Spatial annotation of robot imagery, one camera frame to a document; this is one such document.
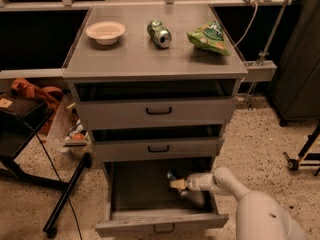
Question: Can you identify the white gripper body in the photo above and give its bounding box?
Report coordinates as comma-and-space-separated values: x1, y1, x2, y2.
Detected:
179, 173, 214, 197

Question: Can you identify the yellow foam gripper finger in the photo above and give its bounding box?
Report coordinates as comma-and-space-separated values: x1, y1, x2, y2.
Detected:
170, 179, 187, 190

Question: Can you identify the blue silver redbull can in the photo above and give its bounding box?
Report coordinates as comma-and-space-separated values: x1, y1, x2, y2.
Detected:
166, 170, 177, 181

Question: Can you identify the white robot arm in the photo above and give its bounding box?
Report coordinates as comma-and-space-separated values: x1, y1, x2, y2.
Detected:
167, 167, 307, 240

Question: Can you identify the bottom grey drawer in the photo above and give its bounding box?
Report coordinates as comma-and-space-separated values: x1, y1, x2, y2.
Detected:
96, 158, 228, 238

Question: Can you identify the grey drawer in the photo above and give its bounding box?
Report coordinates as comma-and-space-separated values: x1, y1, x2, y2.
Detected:
92, 124, 224, 162
73, 79, 240, 130
96, 158, 228, 238

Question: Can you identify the middle grey drawer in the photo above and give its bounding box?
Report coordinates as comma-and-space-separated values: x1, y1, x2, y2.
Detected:
92, 124, 224, 162

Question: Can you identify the top grey drawer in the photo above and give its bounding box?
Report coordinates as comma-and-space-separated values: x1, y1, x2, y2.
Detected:
73, 79, 240, 130

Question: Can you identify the grey drawer cabinet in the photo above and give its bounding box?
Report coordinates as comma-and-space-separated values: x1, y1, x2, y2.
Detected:
61, 3, 249, 172

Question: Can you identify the green soda can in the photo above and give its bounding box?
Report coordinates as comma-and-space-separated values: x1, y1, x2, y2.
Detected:
147, 20, 172, 49

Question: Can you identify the black wheeled tripod base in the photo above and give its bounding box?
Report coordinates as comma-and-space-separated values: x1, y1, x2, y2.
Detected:
283, 123, 320, 176

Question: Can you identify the clear plastic bag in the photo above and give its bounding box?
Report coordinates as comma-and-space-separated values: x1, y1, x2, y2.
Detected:
47, 93, 92, 157

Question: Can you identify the metal pole stand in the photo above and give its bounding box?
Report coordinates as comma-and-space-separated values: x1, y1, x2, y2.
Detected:
244, 0, 290, 110

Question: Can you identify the green chip bag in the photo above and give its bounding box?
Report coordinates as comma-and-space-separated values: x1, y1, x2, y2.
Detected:
186, 21, 230, 56

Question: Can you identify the orange cloth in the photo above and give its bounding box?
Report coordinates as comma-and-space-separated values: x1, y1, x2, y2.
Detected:
11, 78, 64, 134

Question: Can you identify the white paper bowl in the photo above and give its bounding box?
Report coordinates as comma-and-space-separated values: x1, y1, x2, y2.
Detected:
86, 21, 126, 45

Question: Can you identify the black floor cable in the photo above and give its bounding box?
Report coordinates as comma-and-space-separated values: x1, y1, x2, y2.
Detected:
19, 117, 84, 240

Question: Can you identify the white power cable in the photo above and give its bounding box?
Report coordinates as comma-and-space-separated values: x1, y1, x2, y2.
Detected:
233, 2, 260, 49

